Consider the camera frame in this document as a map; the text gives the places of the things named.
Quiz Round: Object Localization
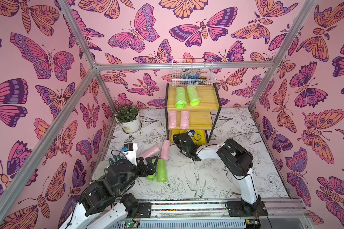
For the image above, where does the yellow roll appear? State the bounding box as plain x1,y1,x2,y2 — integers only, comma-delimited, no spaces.
196,130,206,141
171,129,180,136

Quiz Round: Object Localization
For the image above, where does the potted green plant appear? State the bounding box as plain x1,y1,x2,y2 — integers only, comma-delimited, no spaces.
116,104,141,134

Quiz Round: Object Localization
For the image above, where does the pink roll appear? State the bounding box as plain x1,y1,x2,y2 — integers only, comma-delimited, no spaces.
160,140,171,161
139,145,161,159
168,111,177,129
180,110,190,129

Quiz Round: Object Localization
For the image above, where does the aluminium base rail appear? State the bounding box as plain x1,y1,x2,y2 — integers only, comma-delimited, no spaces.
65,197,310,229

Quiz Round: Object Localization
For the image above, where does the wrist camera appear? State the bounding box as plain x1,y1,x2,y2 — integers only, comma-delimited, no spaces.
187,130,196,139
122,143,138,165

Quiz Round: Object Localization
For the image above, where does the green roll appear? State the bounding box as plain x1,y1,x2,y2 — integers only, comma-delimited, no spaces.
147,172,157,181
175,87,187,109
186,85,200,106
157,158,168,183

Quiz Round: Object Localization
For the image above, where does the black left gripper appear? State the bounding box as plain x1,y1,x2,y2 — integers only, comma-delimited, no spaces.
115,155,158,196

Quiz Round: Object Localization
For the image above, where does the white green work glove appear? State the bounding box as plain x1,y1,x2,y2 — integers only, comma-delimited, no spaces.
92,154,126,180

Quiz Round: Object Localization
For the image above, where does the wooden three-tier shelf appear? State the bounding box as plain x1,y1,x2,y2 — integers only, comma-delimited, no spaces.
164,83,222,143

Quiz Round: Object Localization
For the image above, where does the white wire basket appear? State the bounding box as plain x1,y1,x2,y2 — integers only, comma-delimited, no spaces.
171,62,216,87

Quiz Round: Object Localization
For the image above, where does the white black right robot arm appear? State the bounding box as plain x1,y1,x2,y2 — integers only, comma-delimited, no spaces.
173,133,269,217

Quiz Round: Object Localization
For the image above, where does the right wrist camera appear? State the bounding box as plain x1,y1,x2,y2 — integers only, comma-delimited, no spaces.
187,130,196,139

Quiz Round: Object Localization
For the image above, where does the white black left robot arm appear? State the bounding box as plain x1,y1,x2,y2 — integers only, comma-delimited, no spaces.
60,156,159,229

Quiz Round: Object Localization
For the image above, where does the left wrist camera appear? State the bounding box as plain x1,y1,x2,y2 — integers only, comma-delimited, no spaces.
122,143,138,165

